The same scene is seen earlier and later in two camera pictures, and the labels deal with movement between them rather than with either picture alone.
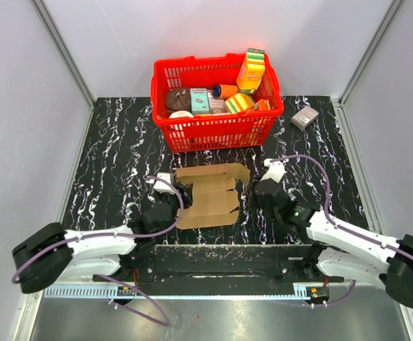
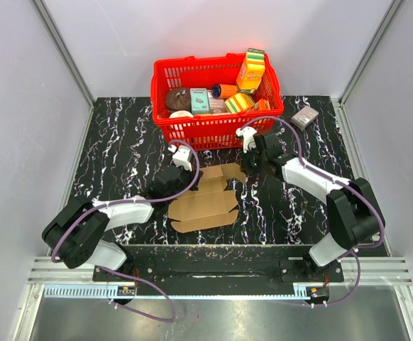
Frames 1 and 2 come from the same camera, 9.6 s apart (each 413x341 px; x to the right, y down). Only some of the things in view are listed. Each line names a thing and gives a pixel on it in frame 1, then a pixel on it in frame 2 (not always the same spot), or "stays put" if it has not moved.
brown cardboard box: x=213 y=199 stays put
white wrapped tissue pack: x=304 y=117 stays put
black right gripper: x=252 y=197 → x=245 y=165
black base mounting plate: x=227 y=265 stays put
